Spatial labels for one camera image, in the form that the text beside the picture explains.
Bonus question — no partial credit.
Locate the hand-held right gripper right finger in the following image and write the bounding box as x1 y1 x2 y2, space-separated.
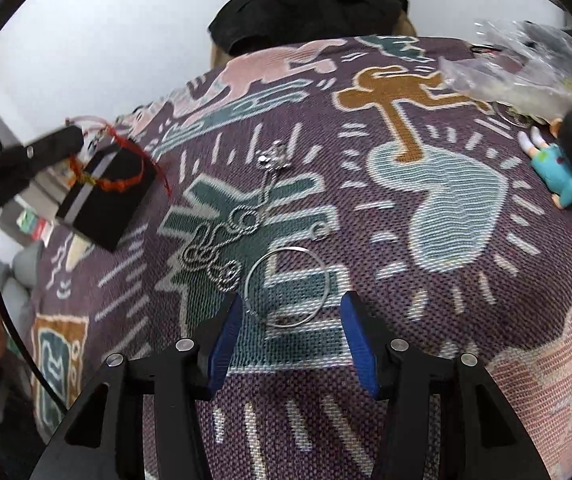
340 291 552 480

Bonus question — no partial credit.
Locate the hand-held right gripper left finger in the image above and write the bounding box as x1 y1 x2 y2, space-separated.
28 291 244 480

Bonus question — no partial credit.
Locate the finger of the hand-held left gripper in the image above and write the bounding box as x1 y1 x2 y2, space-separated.
20 125 86 179

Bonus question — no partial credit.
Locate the red string bracelet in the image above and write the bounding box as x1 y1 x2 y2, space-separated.
65 116 173 199

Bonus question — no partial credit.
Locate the silver bangle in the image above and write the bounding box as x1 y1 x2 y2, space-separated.
244 247 330 329

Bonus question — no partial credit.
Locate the black jewelry box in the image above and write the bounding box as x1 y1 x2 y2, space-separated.
56 147 160 253

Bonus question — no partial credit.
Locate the printed blanket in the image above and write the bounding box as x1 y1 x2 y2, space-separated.
31 35 572 480

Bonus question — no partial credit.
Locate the grey cabinet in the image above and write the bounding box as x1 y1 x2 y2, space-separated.
1 240 48 321

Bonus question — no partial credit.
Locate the black jacket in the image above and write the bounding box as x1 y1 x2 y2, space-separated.
208 0 410 57

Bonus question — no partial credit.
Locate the clear plastic bag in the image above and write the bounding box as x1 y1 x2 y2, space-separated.
438 19 572 122

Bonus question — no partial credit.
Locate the wooden chair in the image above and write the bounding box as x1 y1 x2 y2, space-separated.
209 10 418 69

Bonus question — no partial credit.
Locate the silver chain necklace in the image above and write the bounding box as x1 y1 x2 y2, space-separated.
181 141 290 294

